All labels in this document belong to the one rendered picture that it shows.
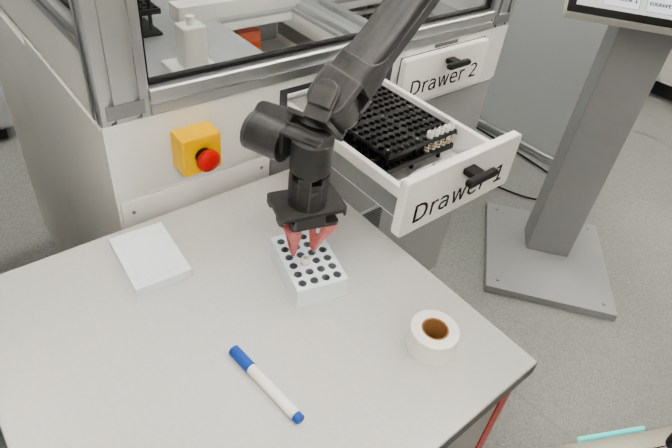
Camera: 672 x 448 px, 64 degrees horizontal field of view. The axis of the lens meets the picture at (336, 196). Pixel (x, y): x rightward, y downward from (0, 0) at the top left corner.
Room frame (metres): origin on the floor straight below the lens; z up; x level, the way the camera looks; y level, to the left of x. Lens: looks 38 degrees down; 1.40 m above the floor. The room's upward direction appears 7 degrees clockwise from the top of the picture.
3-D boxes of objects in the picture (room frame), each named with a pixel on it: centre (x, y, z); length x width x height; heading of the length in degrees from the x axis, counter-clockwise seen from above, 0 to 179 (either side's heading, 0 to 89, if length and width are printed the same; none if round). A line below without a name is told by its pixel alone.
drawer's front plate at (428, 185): (0.76, -0.21, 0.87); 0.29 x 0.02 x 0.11; 133
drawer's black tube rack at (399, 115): (0.90, -0.07, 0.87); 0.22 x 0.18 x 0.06; 43
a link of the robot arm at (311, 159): (0.60, 0.04, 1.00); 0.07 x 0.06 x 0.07; 65
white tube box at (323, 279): (0.61, 0.03, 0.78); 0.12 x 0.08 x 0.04; 28
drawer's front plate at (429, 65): (1.21, -0.22, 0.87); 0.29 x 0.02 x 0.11; 133
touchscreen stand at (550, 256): (1.57, -0.83, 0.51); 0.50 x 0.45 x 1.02; 171
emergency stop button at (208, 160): (0.73, 0.22, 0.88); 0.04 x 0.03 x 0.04; 133
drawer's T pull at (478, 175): (0.74, -0.22, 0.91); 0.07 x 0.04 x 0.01; 133
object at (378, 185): (0.91, -0.06, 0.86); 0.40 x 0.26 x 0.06; 43
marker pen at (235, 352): (0.40, 0.06, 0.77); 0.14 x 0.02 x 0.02; 49
